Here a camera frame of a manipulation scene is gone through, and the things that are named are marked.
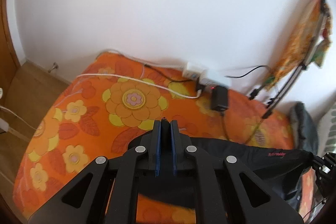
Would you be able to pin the green striped white pillow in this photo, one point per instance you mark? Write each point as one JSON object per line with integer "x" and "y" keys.
{"x": 326, "y": 132}

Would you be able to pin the white power strip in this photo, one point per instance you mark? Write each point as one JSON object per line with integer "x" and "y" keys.
{"x": 206, "y": 77}

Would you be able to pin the orange floral bed sheet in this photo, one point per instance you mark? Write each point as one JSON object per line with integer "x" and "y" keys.
{"x": 116, "y": 100}

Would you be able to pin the dark folded clothes stack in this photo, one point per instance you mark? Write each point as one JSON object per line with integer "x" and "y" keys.
{"x": 303, "y": 128}

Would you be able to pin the black pants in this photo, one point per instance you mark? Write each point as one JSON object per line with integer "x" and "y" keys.
{"x": 279, "y": 168}

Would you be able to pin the silver folded tripod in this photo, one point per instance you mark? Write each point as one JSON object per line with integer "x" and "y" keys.
{"x": 294, "y": 74}

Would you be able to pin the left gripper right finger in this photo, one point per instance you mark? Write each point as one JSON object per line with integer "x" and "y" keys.
{"x": 177, "y": 148}

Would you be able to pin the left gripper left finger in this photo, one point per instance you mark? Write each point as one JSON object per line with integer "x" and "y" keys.
{"x": 154, "y": 149}

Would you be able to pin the black power adapter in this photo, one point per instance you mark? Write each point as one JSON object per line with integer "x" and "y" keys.
{"x": 219, "y": 99}

